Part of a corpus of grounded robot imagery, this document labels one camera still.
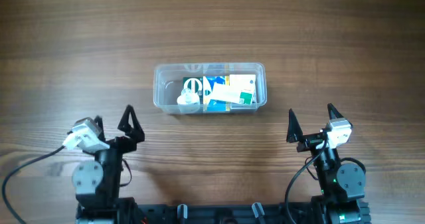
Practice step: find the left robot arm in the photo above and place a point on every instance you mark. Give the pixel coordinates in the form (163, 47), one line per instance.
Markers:
(97, 182)

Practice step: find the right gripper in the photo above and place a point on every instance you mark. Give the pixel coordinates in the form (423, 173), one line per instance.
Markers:
(314, 141)

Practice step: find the white Hansaplast plaster box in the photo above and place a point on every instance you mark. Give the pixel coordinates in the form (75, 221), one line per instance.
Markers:
(245, 87)

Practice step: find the small white plastic bottle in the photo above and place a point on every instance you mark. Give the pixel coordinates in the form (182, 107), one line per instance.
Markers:
(188, 102)

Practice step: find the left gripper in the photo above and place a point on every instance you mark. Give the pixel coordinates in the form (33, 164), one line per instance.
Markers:
(117, 143)

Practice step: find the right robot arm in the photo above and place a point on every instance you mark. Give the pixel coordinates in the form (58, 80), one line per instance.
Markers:
(342, 180)

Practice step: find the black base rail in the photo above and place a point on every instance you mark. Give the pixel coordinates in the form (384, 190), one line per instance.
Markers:
(222, 213)

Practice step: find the white green medicine box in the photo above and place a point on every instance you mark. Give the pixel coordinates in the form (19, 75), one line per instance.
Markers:
(224, 93)

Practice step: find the dark green tape packet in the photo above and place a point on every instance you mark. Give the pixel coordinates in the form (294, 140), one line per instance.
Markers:
(195, 84)

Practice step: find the clear plastic container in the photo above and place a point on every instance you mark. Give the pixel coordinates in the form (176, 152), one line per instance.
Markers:
(168, 84)

